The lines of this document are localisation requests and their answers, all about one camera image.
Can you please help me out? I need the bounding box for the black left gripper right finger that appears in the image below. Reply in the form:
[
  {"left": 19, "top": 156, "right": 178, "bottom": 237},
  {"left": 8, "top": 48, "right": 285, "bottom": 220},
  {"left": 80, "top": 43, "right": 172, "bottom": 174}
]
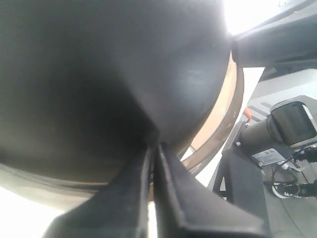
[{"left": 153, "top": 143, "right": 270, "bottom": 238}]

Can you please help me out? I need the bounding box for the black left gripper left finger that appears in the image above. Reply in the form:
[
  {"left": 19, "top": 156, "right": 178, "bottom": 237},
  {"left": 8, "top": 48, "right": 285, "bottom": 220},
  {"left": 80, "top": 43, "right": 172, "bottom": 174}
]
[{"left": 43, "top": 144, "right": 159, "bottom": 238}]

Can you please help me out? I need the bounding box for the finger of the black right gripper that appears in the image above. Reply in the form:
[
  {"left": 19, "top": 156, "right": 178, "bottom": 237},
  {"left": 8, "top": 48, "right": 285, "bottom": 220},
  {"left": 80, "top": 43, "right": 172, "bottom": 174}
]
[{"left": 230, "top": 0, "right": 317, "bottom": 69}]

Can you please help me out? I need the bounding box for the black helmet with tinted visor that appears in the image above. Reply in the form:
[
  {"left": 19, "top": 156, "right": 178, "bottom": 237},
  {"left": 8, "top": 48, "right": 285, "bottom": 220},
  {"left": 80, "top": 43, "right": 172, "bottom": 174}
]
[{"left": 0, "top": 0, "right": 231, "bottom": 188}]

